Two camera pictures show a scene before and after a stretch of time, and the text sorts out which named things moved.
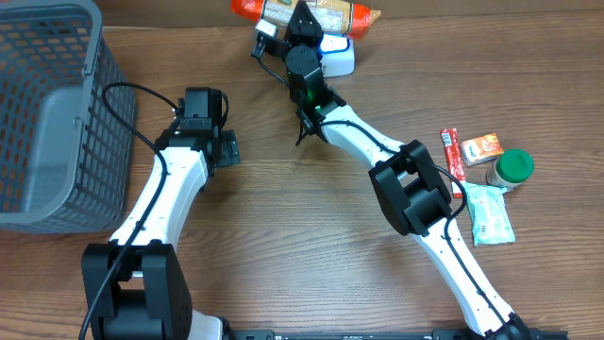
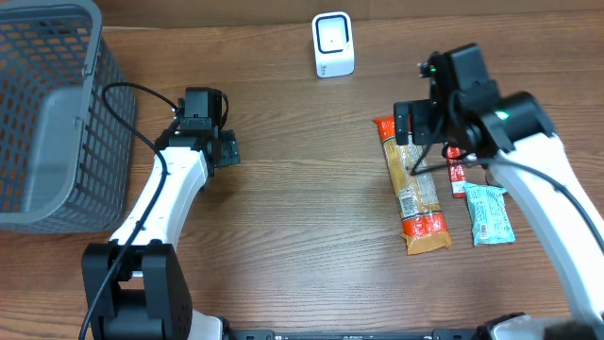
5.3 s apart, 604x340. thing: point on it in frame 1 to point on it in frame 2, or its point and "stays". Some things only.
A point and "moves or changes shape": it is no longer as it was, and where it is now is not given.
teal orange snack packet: [490, 217] stays
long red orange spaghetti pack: [336, 17] moves or changes shape
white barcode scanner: [338, 55] stays
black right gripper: [304, 28] to [420, 126]
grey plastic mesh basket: [66, 165] stays
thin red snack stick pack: [454, 157] stays
